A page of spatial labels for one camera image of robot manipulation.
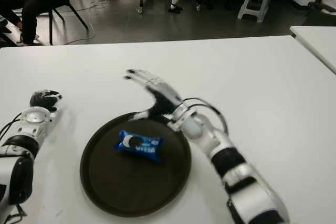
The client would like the white floor cable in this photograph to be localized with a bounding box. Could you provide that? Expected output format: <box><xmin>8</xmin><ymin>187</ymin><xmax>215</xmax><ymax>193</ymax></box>
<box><xmin>62</xmin><ymin>0</ymin><xmax>137</xmax><ymax>45</ymax></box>

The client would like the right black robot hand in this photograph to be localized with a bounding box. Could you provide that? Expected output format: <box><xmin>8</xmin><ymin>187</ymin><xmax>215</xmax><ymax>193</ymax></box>
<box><xmin>123</xmin><ymin>69</ymin><xmax>184</xmax><ymax>121</ymax></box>

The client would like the blue Oreo cookie packet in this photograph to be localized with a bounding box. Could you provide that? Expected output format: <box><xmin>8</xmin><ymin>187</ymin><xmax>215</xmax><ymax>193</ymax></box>
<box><xmin>113</xmin><ymin>129</ymin><xmax>165</xmax><ymax>164</ymax></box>

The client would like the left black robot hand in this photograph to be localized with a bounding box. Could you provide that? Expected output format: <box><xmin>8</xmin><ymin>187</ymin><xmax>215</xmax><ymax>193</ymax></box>
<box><xmin>29</xmin><ymin>89</ymin><xmax>63</xmax><ymax>112</ymax></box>

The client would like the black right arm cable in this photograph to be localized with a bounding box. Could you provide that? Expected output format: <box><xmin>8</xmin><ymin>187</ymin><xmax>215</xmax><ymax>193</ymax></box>
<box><xmin>182</xmin><ymin>97</ymin><xmax>229</xmax><ymax>135</ymax></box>

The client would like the person in black trousers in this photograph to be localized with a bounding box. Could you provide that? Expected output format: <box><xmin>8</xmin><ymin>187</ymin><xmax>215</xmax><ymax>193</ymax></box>
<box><xmin>0</xmin><ymin>0</ymin><xmax>64</xmax><ymax>46</ymax></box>

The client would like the black folding chair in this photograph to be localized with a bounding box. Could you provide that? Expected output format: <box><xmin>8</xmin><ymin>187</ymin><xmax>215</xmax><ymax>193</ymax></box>
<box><xmin>39</xmin><ymin>0</ymin><xmax>89</xmax><ymax>46</ymax></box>

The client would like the round dark brown tray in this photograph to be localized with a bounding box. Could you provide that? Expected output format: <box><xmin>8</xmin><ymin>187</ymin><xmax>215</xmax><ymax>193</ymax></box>
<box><xmin>79</xmin><ymin>111</ymin><xmax>192</xmax><ymax>218</ymax></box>

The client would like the black armchair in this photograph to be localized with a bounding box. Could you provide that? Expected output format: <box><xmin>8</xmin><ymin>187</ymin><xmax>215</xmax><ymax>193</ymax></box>
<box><xmin>301</xmin><ymin>1</ymin><xmax>336</xmax><ymax>27</ymax></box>

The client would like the white side table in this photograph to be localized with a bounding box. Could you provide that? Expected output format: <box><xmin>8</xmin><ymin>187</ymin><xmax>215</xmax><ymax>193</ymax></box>
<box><xmin>289</xmin><ymin>25</ymin><xmax>336</xmax><ymax>75</ymax></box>

